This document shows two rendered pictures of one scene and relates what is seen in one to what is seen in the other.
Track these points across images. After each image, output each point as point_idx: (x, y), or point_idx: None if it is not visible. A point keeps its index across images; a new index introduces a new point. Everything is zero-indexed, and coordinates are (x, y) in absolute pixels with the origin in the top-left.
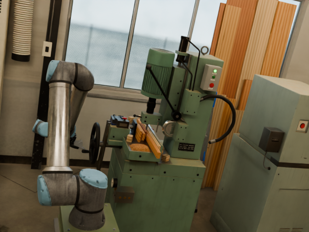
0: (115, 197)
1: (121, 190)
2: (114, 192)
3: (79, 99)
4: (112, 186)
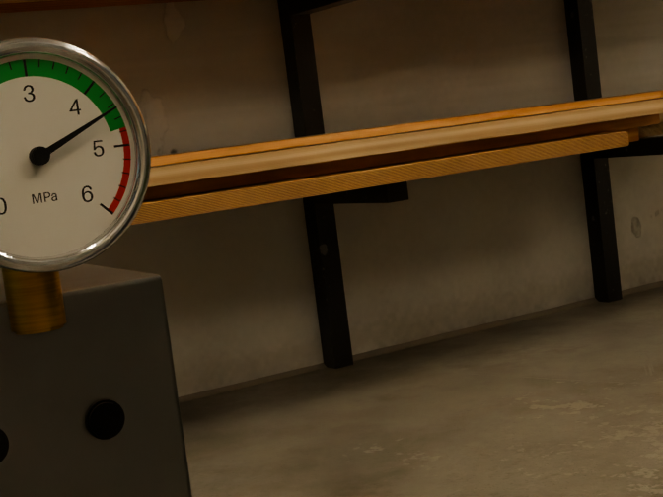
0: (180, 409)
1: (81, 275)
2: (42, 401)
3: None
4: (145, 177)
